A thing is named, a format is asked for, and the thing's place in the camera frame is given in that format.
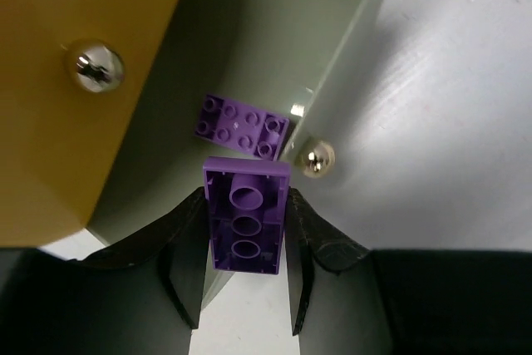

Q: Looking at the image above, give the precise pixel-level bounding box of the purple lego brick studs up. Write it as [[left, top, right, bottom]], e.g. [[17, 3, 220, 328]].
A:
[[195, 95, 289, 160]]

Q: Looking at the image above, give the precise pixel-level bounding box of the yellow drawer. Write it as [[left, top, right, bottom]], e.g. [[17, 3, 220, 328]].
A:
[[1, 0, 178, 247]]

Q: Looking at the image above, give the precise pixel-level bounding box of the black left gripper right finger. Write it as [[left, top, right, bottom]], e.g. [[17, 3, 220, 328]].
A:
[[285, 189, 531, 354]]

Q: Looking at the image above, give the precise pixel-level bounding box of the purple lego brick underside up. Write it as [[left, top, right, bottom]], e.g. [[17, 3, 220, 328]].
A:
[[203, 156, 291, 275]]

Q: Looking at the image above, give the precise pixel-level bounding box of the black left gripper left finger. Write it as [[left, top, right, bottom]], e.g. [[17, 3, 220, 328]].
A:
[[1, 188, 209, 354]]

